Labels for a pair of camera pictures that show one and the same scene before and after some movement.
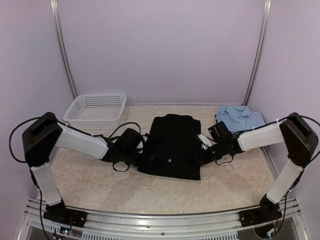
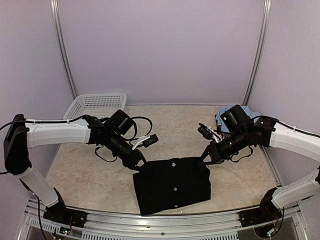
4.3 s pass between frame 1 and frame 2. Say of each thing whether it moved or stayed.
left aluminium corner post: stayed
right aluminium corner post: stayed
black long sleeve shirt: moved
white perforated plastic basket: stayed
